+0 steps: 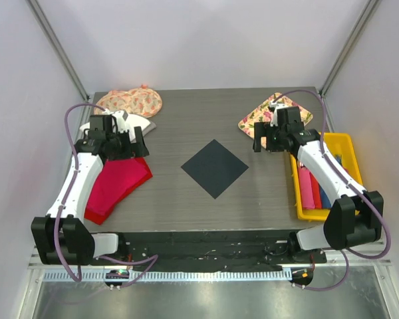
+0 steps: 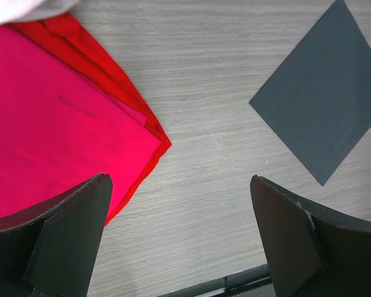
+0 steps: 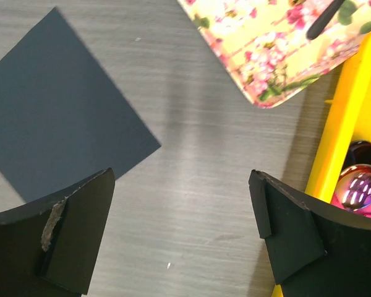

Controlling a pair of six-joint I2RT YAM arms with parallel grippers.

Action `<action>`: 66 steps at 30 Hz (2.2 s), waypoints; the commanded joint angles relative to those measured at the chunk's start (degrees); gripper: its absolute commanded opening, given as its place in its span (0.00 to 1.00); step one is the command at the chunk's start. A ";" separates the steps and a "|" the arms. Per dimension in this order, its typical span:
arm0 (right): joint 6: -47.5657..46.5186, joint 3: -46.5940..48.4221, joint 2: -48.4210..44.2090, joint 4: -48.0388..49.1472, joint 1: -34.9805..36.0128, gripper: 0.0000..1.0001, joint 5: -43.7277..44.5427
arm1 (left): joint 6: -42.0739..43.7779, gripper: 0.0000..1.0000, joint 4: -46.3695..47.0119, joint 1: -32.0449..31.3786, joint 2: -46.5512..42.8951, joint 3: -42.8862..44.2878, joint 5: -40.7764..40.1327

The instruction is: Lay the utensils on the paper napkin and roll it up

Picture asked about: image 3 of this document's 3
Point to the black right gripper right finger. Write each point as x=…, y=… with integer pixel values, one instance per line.
x=314, y=248

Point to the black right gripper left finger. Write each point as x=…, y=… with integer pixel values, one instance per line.
x=49, y=247

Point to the dark blue paper napkin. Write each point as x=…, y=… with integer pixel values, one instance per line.
x=62, y=118

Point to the iridescent metal spoon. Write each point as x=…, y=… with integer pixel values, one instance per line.
x=353, y=190

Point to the yellow plastic bin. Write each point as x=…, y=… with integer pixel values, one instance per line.
x=349, y=119

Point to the floral pattern tray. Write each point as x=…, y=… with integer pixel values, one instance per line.
x=263, y=45

